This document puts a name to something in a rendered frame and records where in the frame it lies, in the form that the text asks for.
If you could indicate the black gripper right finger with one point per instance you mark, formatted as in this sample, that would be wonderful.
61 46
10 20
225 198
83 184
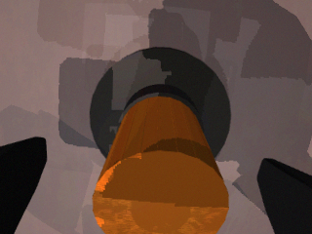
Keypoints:
287 197

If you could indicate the orange cylinder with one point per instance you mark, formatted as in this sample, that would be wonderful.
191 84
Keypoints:
160 176

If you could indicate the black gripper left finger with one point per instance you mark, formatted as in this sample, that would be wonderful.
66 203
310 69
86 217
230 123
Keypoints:
21 165

